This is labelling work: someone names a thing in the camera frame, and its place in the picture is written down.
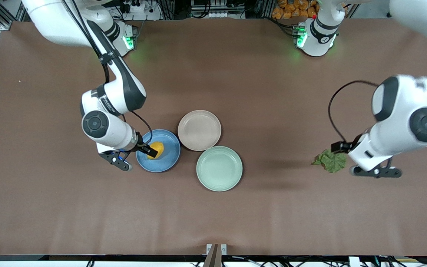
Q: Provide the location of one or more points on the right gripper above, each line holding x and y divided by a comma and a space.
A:
145, 148

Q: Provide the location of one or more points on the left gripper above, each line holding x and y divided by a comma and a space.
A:
341, 146

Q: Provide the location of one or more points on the yellow lemon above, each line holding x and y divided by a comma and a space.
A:
161, 145

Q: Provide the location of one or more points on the green lettuce leaf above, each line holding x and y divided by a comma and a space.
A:
332, 161

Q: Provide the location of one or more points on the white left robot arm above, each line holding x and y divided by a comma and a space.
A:
402, 107

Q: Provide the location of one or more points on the blue plate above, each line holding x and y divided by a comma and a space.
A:
169, 163

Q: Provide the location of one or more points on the beige plate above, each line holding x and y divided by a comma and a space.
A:
198, 129

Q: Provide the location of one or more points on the pale green plate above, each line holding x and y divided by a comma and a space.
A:
219, 168

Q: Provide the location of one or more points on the white power strip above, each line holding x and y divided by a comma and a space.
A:
137, 8

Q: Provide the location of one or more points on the orange items bag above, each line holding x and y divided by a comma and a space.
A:
287, 9

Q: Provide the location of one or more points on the silver mount bracket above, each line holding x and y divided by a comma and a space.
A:
224, 249

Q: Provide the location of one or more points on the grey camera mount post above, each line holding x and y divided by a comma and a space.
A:
213, 259

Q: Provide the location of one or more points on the aluminium frame strut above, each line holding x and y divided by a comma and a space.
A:
5, 26

